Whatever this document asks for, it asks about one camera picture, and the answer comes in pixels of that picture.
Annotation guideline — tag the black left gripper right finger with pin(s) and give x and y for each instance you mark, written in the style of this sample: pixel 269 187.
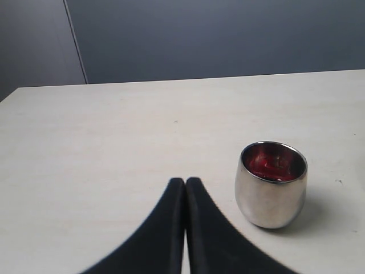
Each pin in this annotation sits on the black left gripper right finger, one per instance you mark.
pixel 214 245

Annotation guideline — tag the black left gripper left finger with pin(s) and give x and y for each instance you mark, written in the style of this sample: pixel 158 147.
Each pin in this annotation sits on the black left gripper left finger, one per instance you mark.
pixel 157 245

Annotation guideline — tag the stainless steel cup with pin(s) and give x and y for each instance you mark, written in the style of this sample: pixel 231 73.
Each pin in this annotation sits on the stainless steel cup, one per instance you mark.
pixel 268 204

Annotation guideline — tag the red candies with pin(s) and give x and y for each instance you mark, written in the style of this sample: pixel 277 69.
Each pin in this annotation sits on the red candies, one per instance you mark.
pixel 273 162

